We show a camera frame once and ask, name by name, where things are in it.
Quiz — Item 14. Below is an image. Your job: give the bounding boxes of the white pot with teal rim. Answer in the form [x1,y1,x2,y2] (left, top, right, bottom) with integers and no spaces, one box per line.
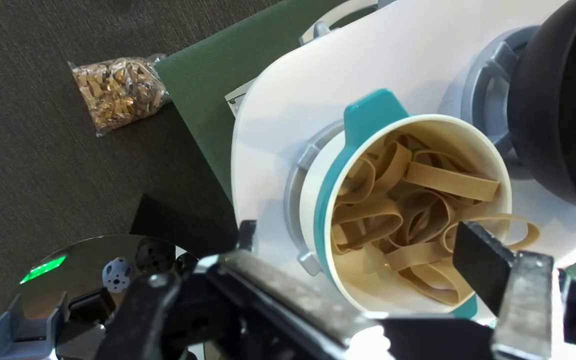
[301,91,512,319]

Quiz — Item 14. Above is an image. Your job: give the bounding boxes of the bag of brown pieces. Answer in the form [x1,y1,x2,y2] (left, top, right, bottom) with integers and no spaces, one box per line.
[70,55,170,136]

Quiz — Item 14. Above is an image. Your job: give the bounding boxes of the tan rubber bands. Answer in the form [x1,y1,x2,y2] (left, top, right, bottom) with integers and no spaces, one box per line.
[330,133,519,313]

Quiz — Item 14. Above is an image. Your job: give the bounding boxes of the white toy kitchen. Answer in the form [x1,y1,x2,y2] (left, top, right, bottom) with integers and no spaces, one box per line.
[225,0,576,337]

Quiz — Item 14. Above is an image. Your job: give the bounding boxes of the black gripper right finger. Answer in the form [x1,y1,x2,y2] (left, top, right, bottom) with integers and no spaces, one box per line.
[455,222,559,360]

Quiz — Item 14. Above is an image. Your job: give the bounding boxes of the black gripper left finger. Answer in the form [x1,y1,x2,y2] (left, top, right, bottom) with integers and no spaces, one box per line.
[95,256,247,360]

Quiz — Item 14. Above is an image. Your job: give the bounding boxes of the green table mat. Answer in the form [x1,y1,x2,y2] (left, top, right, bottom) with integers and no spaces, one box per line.
[156,0,360,192]

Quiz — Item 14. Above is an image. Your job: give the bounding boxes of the black bowl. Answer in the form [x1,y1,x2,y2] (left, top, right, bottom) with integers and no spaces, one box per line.
[509,0,576,206]

